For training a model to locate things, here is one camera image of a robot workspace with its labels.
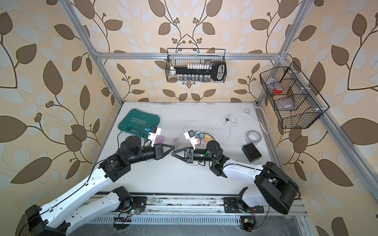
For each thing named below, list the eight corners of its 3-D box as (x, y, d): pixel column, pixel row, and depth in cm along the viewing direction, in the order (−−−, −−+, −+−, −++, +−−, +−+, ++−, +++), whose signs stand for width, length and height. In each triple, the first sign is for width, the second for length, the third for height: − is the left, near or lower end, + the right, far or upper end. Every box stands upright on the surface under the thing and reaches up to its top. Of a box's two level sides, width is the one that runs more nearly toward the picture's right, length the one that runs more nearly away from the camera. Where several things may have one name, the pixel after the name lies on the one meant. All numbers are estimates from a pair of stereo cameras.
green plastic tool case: (119, 129, 106) (116, 126, 102) (134, 111, 117) (133, 107, 113) (147, 139, 100) (146, 136, 97) (161, 119, 111) (160, 116, 108)
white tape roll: (246, 143, 98) (248, 141, 96) (244, 132, 104) (245, 130, 101) (261, 143, 98) (263, 141, 96) (257, 132, 104) (259, 130, 101)
